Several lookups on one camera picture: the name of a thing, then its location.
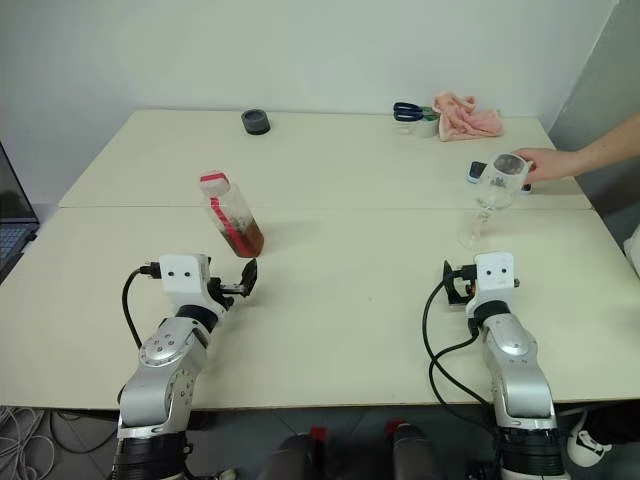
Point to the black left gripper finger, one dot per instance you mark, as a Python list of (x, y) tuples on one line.
[(250, 277)]

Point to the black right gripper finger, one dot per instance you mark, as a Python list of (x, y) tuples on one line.
[(449, 282)]

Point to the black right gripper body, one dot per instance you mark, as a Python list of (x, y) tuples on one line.
[(465, 285)]

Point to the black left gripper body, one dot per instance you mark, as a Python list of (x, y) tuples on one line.
[(227, 290)]

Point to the clear jar with amber liquid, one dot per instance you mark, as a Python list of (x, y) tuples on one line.
[(237, 225)]

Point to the clear wine glass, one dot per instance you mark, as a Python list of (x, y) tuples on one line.
[(497, 192)]

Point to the pink and white bottle cap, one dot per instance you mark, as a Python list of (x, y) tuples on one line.
[(214, 182)]

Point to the person's bare forearm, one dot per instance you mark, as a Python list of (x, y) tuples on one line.
[(610, 145)]

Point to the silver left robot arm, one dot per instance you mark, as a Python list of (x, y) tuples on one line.
[(167, 370)]

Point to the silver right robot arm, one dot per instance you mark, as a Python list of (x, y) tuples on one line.
[(517, 380)]

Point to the person's bare hand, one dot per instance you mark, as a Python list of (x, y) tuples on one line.
[(552, 165)]

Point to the pink crumpled cloth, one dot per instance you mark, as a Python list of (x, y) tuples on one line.
[(467, 122)]

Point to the dark rounded shape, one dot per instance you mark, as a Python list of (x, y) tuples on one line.
[(292, 457)]

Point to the white rounded object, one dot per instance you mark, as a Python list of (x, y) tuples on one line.
[(590, 442)]

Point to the dark laptop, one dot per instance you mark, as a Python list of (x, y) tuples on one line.
[(12, 225)]

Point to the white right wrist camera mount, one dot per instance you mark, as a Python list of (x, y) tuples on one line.
[(495, 280)]

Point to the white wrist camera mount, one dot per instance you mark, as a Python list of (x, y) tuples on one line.
[(495, 280), (181, 280)]

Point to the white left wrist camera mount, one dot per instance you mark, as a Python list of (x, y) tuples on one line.
[(181, 280)]

